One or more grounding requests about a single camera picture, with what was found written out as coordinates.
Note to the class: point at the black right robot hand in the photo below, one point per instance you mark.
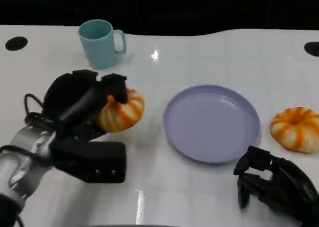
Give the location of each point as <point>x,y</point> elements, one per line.
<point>286,187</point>

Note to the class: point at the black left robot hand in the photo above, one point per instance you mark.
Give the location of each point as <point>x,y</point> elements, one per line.
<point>69,94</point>

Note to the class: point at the orange and white bread roll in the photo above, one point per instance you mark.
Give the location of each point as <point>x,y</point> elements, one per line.
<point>296,134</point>
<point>124,117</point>

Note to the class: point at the pale green mug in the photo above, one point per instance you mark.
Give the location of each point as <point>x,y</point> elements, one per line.
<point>99,50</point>

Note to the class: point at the lilac plate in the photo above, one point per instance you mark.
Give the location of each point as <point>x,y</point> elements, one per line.
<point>211,124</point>

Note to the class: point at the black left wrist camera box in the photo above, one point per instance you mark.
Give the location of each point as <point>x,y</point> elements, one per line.
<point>87,159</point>

